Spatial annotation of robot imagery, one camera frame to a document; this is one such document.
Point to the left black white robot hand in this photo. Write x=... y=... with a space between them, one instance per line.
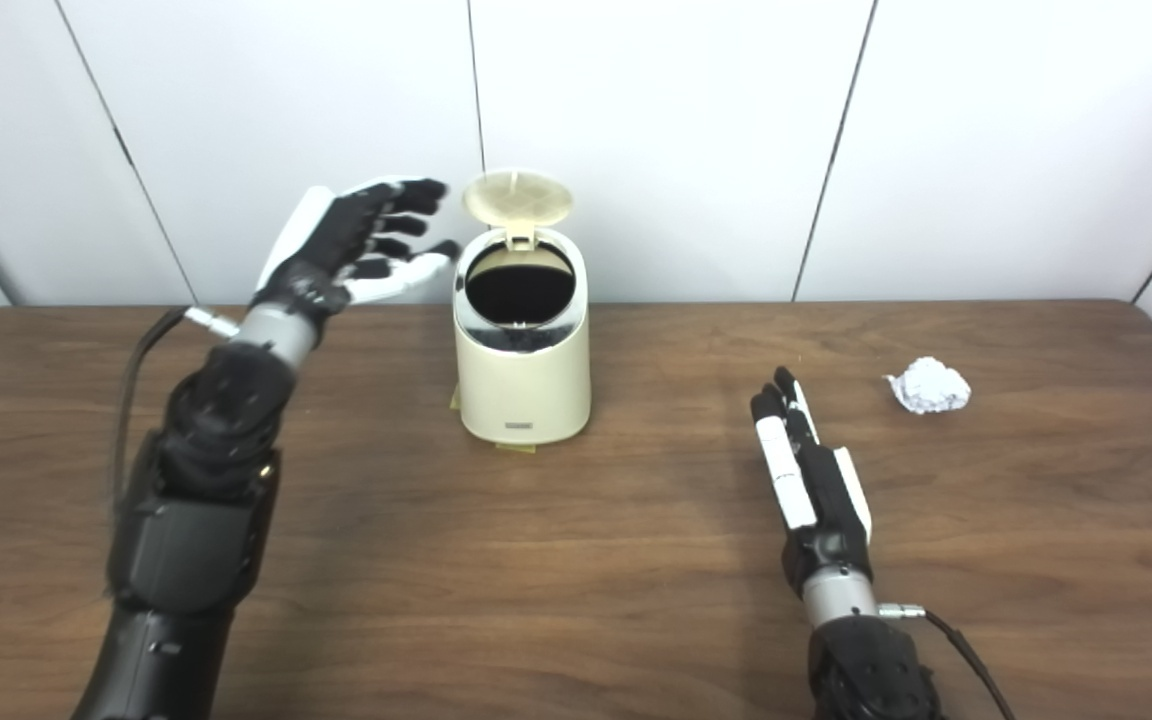
x=336 y=240

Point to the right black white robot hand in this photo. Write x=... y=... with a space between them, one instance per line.
x=821 y=500

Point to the white paper ball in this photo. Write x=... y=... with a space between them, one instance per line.
x=928 y=387

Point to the cream round bin lid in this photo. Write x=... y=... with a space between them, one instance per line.
x=518 y=200

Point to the cream-colored bin body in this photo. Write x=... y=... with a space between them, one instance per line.
x=526 y=390

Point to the wide yellow tape piece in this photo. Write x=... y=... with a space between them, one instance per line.
x=516 y=447

